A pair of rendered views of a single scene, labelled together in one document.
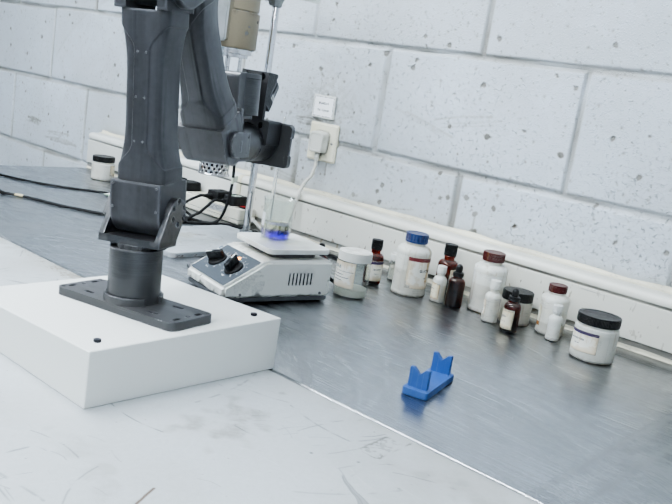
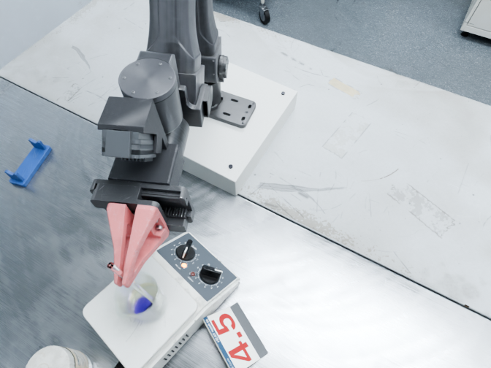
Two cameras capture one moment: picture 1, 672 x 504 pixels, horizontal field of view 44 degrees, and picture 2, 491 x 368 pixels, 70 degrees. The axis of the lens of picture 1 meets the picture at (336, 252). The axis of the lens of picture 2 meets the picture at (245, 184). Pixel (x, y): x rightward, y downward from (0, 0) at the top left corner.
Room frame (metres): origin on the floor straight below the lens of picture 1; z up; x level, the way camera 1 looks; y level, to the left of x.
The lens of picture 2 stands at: (1.47, 0.22, 1.49)
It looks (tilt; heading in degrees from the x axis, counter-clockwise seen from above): 59 degrees down; 170
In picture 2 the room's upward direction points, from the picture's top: 1 degrees counter-clockwise
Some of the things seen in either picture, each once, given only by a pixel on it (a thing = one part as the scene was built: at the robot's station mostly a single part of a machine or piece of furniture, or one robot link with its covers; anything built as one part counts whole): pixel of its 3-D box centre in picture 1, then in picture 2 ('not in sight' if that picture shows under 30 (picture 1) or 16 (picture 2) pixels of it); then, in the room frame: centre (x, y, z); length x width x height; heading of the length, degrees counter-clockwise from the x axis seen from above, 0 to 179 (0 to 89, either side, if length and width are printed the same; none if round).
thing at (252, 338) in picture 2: not in sight; (235, 336); (1.40, 0.21, 0.92); 0.09 x 0.06 x 0.04; 22
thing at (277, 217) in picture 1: (278, 218); (142, 301); (1.35, 0.10, 1.02); 0.06 x 0.05 x 0.08; 140
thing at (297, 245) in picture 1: (282, 243); (140, 308); (1.35, 0.09, 0.98); 0.12 x 0.12 x 0.01; 37
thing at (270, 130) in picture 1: (259, 105); (136, 155); (1.25, 0.15, 1.21); 0.07 x 0.06 x 0.11; 73
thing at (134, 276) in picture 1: (134, 275); (204, 87); (0.95, 0.23, 1.00); 0.20 x 0.07 x 0.08; 57
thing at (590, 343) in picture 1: (595, 336); not in sight; (1.25, -0.42, 0.94); 0.07 x 0.07 x 0.07
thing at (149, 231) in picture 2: not in sight; (125, 239); (1.31, 0.12, 1.15); 0.09 x 0.07 x 0.07; 163
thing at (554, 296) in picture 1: (553, 309); not in sight; (1.36, -0.38, 0.94); 0.05 x 0.05 x 0.09
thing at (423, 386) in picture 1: (430, 373); (28, 161); (1.00, -0.14, 0.92); 0.10 x 0.03 x 0.04; 154
